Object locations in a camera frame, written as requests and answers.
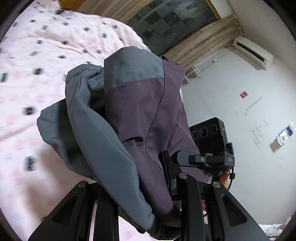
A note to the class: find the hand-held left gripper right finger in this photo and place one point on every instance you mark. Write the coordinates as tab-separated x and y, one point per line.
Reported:
167	169

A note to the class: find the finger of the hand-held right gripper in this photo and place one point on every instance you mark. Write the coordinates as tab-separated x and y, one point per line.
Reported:
182	158

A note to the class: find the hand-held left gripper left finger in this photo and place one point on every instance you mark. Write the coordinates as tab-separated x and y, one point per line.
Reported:
105	215

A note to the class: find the grey purple hooded jacket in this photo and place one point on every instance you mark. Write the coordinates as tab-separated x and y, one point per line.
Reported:
127	115

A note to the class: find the person's right hand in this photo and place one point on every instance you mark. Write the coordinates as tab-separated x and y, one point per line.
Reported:
224	179

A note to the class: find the white metal shelf rack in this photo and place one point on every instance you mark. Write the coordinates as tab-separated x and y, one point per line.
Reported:
192	74

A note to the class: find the white plastic bag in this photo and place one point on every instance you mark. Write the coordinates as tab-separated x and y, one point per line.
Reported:
275	230

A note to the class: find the dark glass window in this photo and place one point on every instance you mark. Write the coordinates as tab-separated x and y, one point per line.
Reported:
173	20

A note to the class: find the pink cat print blanket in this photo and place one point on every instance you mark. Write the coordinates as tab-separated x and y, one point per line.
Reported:
34	81

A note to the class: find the orange wooden wardrobe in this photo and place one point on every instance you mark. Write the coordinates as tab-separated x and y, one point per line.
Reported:
69	3

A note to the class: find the red wall sticker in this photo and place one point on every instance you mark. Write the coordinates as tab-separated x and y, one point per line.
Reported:
243	94

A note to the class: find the white wall air conditioner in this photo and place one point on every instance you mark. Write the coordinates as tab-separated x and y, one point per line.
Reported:
253	52

